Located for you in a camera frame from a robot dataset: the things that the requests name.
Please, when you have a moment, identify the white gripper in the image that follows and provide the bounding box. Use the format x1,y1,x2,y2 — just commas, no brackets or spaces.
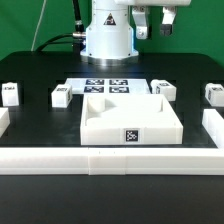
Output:
115,0,191,40

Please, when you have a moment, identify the white square tabletop part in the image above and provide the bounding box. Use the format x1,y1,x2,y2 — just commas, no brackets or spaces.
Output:
80,94,183,146

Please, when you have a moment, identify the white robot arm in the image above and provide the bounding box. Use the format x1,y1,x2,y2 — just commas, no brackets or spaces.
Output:
80,0,191,66

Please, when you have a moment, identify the white fiducial marker sheet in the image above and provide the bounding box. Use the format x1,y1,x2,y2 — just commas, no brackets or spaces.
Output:
66,78,150,94

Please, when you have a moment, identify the white right fence piece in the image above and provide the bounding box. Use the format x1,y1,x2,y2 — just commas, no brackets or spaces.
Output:
202,109,224,149

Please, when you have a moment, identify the white fence piece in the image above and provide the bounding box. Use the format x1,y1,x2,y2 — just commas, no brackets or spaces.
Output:
202,109,224,149
0,108,10,137

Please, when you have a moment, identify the white front fence bar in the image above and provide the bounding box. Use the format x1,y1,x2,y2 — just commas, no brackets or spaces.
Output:
0,147,224,175

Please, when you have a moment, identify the white left fence piece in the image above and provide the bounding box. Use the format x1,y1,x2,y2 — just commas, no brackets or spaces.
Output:
0,108,10,137

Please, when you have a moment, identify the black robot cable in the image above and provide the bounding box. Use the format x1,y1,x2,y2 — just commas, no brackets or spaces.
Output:
35,0,87,53

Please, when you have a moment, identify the white thin cable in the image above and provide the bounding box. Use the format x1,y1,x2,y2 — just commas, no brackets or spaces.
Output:
30,0,47,52

